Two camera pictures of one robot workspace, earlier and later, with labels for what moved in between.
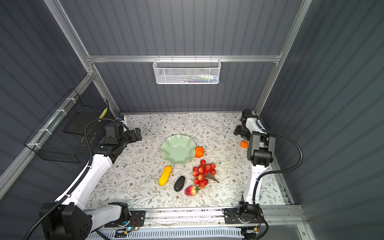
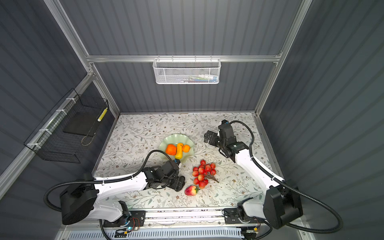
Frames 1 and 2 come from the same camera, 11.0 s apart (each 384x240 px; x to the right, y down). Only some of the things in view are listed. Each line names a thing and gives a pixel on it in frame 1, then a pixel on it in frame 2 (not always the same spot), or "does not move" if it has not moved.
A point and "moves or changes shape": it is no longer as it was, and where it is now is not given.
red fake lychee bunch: [201, 174] does not move
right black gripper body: [241, 131] → [215, 140]
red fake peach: [191, 190] does not move
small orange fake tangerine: [244, 144] moves or changes shape
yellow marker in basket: [104, 112] does not move
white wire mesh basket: [187, 71] does not move
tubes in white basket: [200, 78] does not move
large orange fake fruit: [199, 152] → [171, 149]
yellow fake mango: [165, 175] moves or changes shape
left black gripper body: [130, 137] → [175, 182]
